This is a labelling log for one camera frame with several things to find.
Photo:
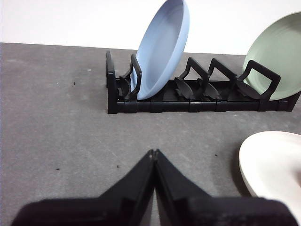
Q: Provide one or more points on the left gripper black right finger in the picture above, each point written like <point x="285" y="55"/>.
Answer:
<point x="211" y="212"/>

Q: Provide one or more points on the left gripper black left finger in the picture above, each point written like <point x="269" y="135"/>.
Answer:
<point x="94" y="212"/>

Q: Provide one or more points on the cream yellow plate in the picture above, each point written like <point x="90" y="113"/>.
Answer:
<point x="270" y="160"/>

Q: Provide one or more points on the black plate rack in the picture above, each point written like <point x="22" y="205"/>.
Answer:
<point x="169" y="106"/>

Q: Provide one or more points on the blue plate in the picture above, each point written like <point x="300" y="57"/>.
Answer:
<point x="160" y="47"/>

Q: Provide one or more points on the pale green plate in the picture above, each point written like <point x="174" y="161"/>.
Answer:
<point x="277" y="47"/>

